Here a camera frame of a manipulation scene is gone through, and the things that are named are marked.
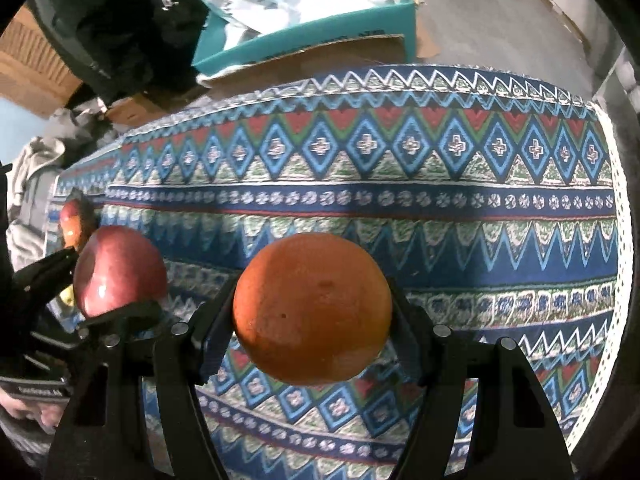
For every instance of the yellow lemon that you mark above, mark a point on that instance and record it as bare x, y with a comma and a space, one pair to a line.
67, 297

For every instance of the brown cardboard box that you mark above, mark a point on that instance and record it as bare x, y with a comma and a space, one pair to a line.
135, 110

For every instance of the orange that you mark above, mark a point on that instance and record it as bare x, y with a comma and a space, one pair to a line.
310, 310

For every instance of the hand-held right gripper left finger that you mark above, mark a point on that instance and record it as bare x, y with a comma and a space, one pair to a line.
217, 340

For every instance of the wooden slatted cabinet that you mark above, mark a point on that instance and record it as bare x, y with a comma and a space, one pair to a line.
30, 75

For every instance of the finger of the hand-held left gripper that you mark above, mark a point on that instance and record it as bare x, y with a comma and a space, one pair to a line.
125, 316
45, 267

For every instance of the blue patterned tablecloth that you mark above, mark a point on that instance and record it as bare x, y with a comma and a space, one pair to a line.
450, 200

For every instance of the person's left hand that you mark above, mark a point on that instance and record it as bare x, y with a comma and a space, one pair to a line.
30, 410

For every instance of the teal cardboard box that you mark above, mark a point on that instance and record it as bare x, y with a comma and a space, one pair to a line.
310, 42

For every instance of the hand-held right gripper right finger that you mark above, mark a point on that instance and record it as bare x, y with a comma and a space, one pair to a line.
407, 325

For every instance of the brown cardboard flap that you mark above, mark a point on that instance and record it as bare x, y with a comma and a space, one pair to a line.
325, 60

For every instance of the grey hoodie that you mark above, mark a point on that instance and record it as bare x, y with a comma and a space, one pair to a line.
35, 170

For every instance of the black clothing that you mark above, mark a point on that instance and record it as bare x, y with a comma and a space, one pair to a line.
125, 25

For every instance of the red yellow apple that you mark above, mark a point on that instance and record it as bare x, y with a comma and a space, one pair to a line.
72, 225

